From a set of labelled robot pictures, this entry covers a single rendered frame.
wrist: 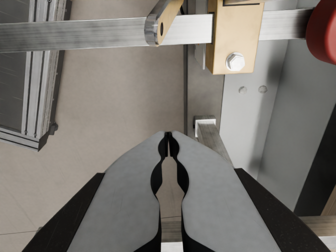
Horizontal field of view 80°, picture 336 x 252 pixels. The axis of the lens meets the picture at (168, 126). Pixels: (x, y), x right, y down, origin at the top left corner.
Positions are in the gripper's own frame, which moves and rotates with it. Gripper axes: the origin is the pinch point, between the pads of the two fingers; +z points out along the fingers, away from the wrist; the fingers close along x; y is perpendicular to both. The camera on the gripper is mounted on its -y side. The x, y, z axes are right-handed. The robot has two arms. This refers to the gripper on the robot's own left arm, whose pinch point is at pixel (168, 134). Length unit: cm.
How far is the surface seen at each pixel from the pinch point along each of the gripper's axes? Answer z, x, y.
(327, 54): 10.1, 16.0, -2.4
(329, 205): 12.4, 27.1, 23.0
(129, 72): 101, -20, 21
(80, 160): 101, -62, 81
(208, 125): 26.6, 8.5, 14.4
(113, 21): 14.6, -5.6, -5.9
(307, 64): 29.9, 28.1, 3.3
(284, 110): 33.6, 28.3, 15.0
